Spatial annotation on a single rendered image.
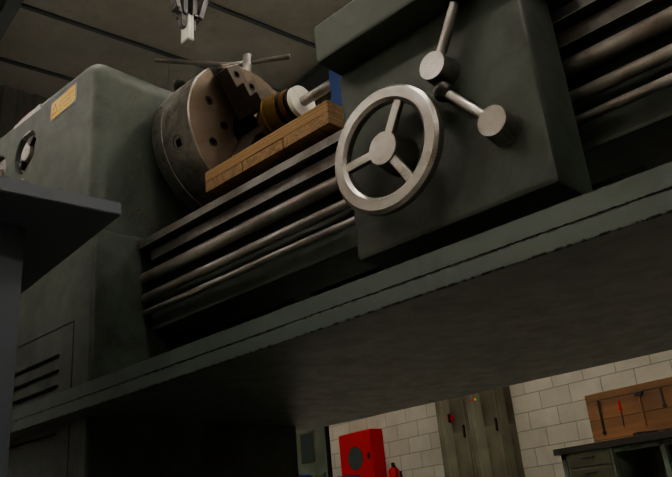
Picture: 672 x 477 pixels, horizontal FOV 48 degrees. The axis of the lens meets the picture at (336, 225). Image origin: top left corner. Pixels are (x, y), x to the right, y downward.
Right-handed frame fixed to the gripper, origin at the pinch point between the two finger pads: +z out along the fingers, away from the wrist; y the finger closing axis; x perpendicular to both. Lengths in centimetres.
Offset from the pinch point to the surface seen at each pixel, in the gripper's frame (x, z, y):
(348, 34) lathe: -66, 52, -23
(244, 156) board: -31, 50, -11
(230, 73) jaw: -17.1, 21.8, -1.7
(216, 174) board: -24, 50, -11
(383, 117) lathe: -67, 63, -18
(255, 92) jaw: -19.1, 25.3, 3.0
